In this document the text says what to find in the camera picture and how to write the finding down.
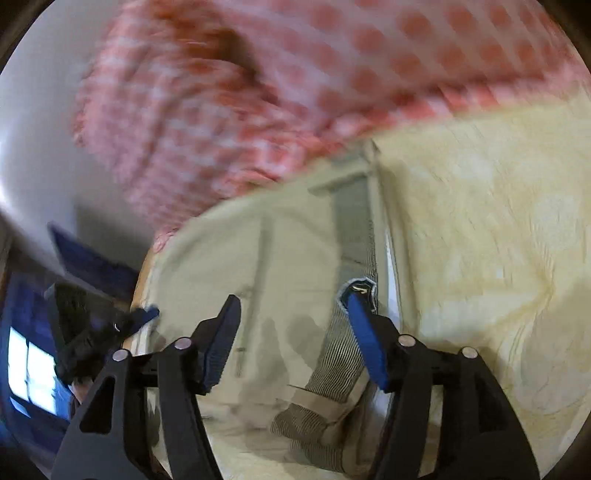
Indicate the pink polka dot pillow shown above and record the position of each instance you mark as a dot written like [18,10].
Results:
[179,127]

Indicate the beige khaki pants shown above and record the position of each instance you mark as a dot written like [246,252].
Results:
[295,400]

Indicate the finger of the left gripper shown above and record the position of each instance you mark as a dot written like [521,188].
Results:
[143,316]

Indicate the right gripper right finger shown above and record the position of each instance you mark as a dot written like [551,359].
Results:
[481,436]

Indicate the cream patterned bedspread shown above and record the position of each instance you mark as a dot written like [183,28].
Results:
[490,223]

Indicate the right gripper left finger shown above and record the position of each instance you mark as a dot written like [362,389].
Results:
[107,439]

